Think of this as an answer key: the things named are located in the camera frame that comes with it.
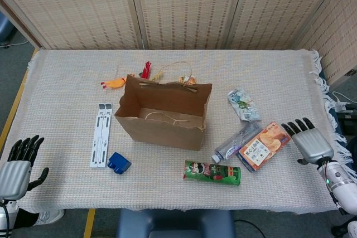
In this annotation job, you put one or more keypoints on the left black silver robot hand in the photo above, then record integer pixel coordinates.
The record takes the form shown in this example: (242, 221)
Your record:
(14, 179)

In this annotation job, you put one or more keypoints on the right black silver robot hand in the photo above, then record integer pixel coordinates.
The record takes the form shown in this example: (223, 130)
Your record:
(313, 144)

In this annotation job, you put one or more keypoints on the orange chips snack box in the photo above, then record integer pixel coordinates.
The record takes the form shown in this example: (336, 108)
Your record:
(262, 147)

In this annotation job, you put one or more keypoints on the silver-green wrapper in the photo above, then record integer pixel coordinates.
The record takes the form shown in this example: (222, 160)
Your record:
(244, 107)

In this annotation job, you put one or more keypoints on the clear plastic water bottle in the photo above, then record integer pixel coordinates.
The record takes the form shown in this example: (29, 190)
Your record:
(231, 146)

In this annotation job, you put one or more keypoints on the green Pringles can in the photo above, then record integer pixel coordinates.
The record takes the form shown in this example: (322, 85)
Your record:
(214, 172)

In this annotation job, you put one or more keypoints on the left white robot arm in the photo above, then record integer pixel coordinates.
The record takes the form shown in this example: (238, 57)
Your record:
(7, 215)

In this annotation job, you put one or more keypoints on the small orange snack packet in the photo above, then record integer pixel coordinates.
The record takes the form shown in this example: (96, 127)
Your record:
(187, 79)

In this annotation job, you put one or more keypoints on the brown paper bag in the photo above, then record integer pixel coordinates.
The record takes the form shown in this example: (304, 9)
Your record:
(161, 135)

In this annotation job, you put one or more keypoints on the black trouser leg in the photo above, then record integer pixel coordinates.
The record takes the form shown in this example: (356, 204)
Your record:
(26, 218)

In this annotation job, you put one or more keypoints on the white power strip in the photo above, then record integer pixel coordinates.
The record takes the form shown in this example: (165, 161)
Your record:
(340, 104)

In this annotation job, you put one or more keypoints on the white sneaker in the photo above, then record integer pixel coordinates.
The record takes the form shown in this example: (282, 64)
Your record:
(50, 217)

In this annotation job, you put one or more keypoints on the black stand base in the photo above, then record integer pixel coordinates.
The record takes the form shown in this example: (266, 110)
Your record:
(338, 229)

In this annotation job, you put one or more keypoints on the white folding laptop stand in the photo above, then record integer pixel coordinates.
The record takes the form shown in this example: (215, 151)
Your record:
(100, 137)

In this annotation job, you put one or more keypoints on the white woven tablecloth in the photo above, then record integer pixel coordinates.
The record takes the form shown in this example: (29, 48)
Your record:
(251, 68)

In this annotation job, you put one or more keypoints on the blue plastic block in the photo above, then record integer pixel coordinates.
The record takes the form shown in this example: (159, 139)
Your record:
(118, 162)

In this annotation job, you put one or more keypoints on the yellow rubber chicken toy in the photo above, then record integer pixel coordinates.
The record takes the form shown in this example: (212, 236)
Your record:
(114, 82)

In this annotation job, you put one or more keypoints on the bamboo folding screen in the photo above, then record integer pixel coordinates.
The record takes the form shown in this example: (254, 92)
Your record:
(181, 6)

